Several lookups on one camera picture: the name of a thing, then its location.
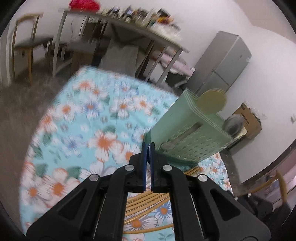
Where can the cardboard box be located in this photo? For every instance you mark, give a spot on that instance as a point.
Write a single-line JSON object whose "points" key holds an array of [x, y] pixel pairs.
{"points": [[251, 122]]}

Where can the wooden chopstick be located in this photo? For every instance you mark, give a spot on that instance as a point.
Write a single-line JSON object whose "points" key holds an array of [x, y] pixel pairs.
{"points": [[144, 196], [138, 216], [149, 230], [143, 201], [193, 171]]}

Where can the grey pillow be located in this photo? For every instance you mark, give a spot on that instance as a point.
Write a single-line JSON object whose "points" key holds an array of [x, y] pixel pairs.
{"points": [[120, 58]]}

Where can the silver refrigerator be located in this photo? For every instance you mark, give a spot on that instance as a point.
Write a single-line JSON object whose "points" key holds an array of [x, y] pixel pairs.
{"points": [[220, 65]]}

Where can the beige rice paddle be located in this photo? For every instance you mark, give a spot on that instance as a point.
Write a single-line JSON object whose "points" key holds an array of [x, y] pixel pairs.
{"points": [[212, 101]]}

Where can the metal spoon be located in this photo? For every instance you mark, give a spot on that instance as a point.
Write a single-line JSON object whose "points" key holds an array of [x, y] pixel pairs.
{"points": [[233, 125]]}

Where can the wooden chair black seat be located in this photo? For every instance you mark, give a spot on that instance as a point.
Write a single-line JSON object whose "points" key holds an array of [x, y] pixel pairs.
{"points": [[28, 45]]}

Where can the floral blue tablecloth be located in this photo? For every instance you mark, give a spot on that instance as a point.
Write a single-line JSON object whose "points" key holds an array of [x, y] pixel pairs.
{"points": [[95, 124]]}

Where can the red plastic bag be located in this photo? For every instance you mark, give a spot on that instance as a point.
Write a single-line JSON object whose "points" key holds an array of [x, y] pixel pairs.
{"points": [[84, 5]]}

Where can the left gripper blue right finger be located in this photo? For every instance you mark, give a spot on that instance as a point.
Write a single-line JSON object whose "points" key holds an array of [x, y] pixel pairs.
{"points": [[201, 209]]}

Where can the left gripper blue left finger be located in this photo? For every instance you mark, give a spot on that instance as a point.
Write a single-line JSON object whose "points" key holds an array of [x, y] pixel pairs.
{"points": [[95, 209]]}

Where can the green plastic utensil holder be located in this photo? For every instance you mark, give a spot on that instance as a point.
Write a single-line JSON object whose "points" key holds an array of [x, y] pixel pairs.
{"points": [[186, 134]]}

